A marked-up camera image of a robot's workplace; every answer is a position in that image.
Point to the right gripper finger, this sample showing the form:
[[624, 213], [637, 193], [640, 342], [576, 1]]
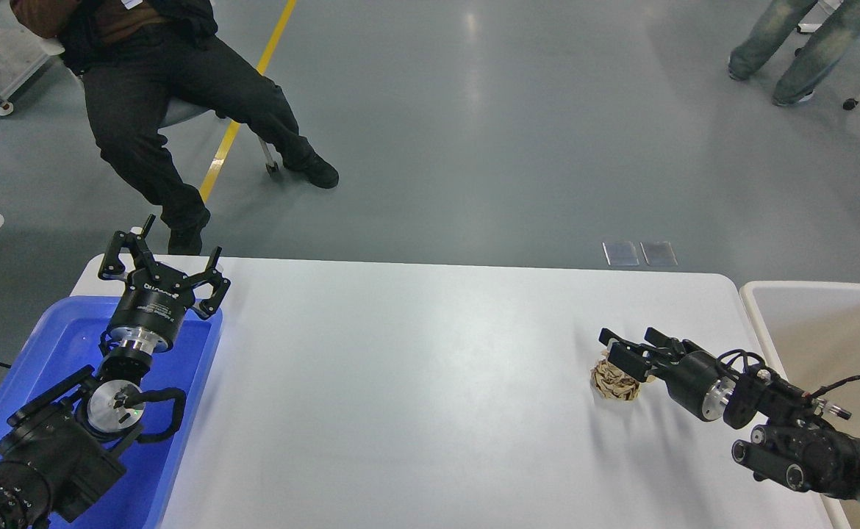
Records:
[[671, 348], [635, 360]]

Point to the right floor plate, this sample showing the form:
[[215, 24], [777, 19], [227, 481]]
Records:
[[659, 254]]

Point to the blue plastic bin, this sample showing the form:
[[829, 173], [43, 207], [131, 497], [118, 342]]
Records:
[[66, 339]]

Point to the floor plate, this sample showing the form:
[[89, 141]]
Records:
[[659, 254], [620, 253]]

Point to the grey stool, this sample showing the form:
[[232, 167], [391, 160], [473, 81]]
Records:
[[178, 111]]

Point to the left floor plate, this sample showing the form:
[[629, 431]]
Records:
[[620, 253]]

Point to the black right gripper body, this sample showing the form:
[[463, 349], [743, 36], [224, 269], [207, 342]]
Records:
[[695, 383]]

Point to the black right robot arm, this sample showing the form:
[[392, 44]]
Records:
[[795, 447]]

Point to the beige plastic bin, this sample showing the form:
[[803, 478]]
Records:
[[810, 331]]

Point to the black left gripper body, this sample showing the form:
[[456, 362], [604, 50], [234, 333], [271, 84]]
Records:
[[153, 307]]

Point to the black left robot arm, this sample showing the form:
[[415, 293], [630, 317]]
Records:
[[63, 451]]

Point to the seated person in black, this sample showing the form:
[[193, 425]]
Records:
[[133, 57]]

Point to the brown paper ball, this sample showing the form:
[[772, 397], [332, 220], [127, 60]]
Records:
[[614, 384]]

